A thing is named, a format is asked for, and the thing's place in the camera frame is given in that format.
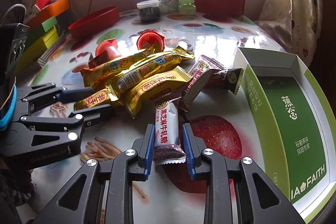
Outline white sesame nougat packet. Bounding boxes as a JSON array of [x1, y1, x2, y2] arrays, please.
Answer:
[[153, 101, 186, 165]]

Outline yellow snack bar packet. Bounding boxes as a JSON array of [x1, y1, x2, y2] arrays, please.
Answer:
[[80, 46, 156, 88]]

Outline long yellow snack bar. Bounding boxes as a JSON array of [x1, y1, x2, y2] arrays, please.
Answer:
[[105, 46, 194, 98]]

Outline pink red jelly cup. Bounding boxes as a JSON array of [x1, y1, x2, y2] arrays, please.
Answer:
[[88, 39, 121, 69]]

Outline gold peanut candy packet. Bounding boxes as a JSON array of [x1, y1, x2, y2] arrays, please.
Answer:
[[124, 66, 191, 118]]

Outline red black candy packet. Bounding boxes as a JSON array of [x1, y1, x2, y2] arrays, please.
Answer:
[[181, 68, 244, 107]]

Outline green white cardboard box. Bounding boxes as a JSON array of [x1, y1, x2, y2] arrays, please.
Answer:
[[234, 48, 335, 223]]

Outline small gold peanut candy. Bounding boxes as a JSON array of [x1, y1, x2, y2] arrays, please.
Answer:
[[73, 88, 122, 111]]

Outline green yellow stacked boxes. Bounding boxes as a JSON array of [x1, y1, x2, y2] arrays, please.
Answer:
[[15, 16, 59, 73]]

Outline red oval bowl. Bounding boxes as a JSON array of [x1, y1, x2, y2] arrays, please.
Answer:
[[68, 6, 120, 40]]

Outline orange box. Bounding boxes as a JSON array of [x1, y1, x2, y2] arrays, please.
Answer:
[[26, 0, 70, 28]]

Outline dark jar white lid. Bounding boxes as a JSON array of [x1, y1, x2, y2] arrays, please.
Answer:
[[137, 0, 161, 23]]

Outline green lidded jar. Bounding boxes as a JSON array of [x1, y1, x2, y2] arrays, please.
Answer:
[[178, 0, 197, 15]]

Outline cream patterned curtain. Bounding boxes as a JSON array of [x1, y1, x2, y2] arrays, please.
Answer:
[[257, 0, 323, 66]]

